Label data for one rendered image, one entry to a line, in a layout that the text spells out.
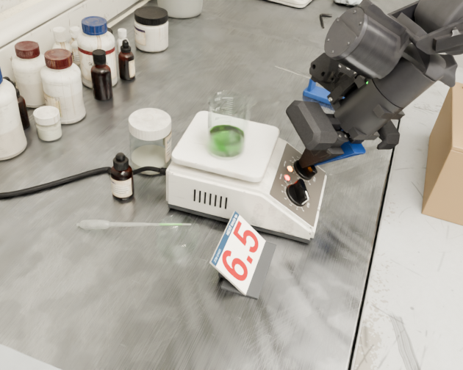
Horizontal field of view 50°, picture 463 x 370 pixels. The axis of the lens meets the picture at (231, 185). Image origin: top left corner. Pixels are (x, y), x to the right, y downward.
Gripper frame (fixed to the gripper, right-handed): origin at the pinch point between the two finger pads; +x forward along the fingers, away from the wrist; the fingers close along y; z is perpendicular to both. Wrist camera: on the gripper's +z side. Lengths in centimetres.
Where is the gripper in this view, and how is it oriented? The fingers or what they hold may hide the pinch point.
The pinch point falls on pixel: (320, 150)
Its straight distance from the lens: 67.5
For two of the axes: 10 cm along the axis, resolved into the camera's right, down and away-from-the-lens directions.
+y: -7.3, 0.5, -6.8
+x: -5.5, 5.4, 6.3
